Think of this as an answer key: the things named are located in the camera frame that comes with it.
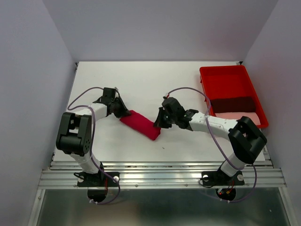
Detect red t-shirt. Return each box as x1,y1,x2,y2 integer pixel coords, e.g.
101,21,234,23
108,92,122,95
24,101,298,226
120,110,161,141

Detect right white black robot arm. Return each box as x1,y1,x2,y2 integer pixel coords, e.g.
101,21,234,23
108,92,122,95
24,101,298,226
154,97,267,186

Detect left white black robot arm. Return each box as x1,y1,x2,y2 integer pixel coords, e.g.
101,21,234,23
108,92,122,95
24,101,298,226
56,88,131,187

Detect red plastic bin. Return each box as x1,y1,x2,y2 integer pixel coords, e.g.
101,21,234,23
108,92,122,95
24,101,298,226
199,65,268,122

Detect pink rolled t-shirt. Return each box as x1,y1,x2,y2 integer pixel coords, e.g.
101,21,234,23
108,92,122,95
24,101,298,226
215,112,269,128

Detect dark maroon rolled t-shirt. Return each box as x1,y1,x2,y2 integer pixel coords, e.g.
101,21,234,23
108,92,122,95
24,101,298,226
211,97,256,113

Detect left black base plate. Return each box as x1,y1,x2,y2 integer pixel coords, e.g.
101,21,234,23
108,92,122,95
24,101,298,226
73,172,118,188

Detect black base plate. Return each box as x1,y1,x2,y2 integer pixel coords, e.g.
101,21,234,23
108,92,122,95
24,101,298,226
200,170,245,187
73,172,118,188

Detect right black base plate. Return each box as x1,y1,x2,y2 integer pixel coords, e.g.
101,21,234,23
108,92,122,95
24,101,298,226
200,170,245,187

